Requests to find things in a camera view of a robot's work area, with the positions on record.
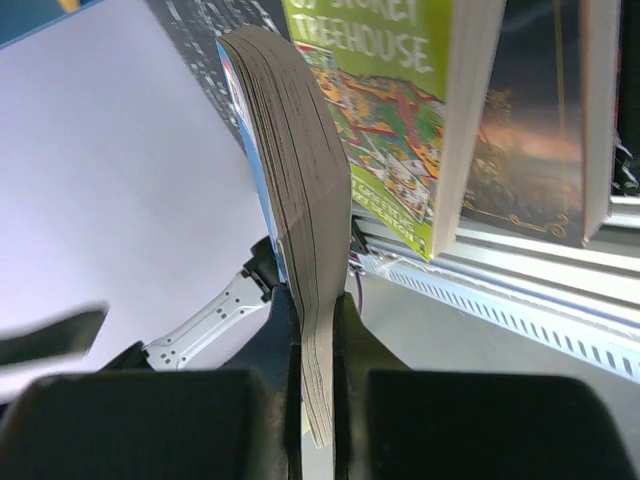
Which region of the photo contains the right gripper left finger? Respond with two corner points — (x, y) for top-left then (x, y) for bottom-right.
(1, 285), (302, 479)

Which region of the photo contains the green storey treehouse book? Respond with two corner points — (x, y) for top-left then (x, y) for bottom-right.
(283, 1), (505, 260)

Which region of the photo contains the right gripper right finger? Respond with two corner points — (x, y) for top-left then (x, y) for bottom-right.
(333, 294), (638, 479)

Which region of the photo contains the blue pink yellow bookshelf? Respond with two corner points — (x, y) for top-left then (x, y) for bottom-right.
(0, 0), (91, 46)

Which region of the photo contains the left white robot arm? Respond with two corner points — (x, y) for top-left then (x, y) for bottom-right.
(1, 237), (279, 371)

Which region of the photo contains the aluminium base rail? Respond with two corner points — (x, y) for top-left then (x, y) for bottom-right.
(353, 205), (639, 345)

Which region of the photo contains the blue back cover book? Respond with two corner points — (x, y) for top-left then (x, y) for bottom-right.
(218, 25), (351, 447)

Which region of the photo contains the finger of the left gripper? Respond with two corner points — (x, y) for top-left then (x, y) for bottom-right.
(1, 302), (109, 367)

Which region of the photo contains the slotted grey cable duct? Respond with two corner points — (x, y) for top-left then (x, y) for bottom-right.
(381, 265), (639, 383)

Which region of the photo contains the dark tale two cities book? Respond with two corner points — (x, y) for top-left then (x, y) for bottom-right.
(461, 1), (621, 247)

